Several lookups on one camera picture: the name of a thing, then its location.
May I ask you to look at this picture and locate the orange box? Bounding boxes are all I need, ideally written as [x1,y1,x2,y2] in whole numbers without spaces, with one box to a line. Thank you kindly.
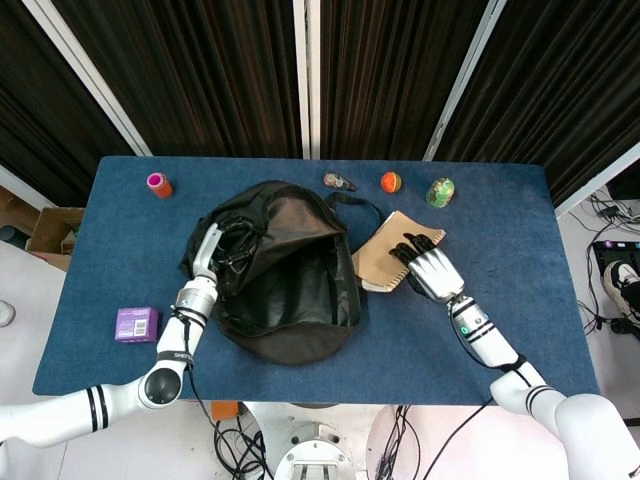
[210,400,241,421]

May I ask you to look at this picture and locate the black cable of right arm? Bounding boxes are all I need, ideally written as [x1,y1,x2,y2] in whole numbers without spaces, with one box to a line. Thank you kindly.
[433,397,496,480]

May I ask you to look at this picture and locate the green camouflage egg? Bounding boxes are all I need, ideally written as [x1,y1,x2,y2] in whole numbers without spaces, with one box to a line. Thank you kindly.
[425,177,457,208]

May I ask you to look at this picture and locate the black floor cable bundle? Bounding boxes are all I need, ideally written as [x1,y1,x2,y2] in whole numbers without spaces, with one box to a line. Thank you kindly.
[213,417,275,480]

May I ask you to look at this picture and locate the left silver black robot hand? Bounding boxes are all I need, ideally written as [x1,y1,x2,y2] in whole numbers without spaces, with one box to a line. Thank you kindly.
[191,215,262,285]

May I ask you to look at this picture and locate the purple box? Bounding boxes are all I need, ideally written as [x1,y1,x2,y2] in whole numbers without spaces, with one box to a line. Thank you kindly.
[113,306,161,344]

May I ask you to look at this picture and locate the round white robot base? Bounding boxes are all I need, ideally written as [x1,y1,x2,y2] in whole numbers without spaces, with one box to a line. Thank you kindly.
[273,422,354,480]

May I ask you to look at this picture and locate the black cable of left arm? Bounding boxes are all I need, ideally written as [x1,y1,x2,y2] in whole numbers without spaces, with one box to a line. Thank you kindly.
[185,359,219,429]

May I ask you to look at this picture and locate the black device with coloured buttons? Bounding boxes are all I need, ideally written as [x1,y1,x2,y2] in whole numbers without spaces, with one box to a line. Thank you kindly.
[592,239,640,281]

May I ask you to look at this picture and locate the cardboard box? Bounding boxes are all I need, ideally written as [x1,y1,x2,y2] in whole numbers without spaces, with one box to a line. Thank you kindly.
[25,206,86,272]

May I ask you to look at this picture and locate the brown spiral notebook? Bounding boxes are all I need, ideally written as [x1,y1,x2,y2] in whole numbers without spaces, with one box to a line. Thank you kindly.
[351,209,447,295]

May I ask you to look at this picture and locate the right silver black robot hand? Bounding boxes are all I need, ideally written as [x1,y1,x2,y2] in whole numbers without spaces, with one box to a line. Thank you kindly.
[388,232,466,305]

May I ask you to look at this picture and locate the white black shoe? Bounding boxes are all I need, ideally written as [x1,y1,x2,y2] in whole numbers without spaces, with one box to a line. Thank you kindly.
[603,260,640,321]

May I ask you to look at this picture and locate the black hanging cable bundle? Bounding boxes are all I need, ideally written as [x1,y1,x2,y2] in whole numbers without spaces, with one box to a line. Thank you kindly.
[374,404,414,480]

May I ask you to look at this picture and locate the blue table cloth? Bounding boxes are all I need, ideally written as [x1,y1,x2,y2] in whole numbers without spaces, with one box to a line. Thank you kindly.
[32,155,601,407]

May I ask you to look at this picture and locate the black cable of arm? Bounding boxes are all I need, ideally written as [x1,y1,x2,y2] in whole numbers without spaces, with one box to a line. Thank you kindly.
[185,359,219,429]
[433,397,496,480]

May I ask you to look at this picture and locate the tangled black floor cables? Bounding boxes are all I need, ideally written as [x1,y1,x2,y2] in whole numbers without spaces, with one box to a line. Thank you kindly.
[574,192,640,344]

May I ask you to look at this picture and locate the pink orange cylinder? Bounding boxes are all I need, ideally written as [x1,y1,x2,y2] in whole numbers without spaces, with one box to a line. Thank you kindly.
[145,172,174,199]

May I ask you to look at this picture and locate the black backpack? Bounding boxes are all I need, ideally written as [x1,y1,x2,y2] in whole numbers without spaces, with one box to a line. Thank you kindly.
[178,179,382,366]

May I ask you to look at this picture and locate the white frame post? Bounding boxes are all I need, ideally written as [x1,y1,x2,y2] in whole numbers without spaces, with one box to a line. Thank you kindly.
[292,0,322,160]
[423,0,507,162]
[20,0,153,158]
[553,157,640,219]

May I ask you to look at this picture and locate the black curtain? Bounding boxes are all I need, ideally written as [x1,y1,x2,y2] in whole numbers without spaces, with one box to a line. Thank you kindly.
[49,0,304,160]
[433,0,640,207]
[0,0,137,209]
[318,0,489,162]

